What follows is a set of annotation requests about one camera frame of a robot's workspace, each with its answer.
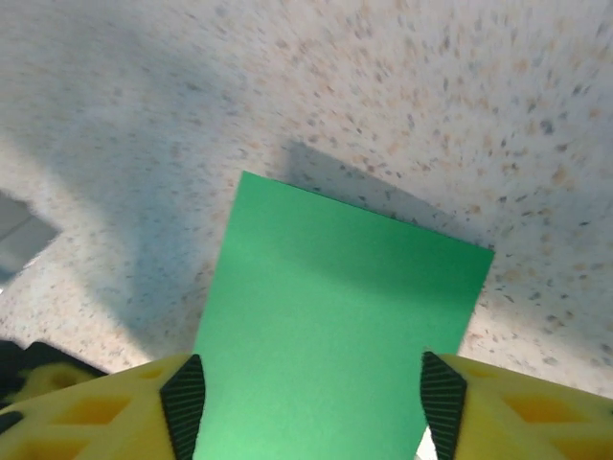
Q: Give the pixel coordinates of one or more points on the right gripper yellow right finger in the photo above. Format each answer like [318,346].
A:
[527,421]

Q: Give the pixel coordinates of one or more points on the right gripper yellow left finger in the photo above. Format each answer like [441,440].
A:
[96,421]

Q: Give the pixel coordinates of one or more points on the green paper sheet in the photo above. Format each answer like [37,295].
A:
[325,311]

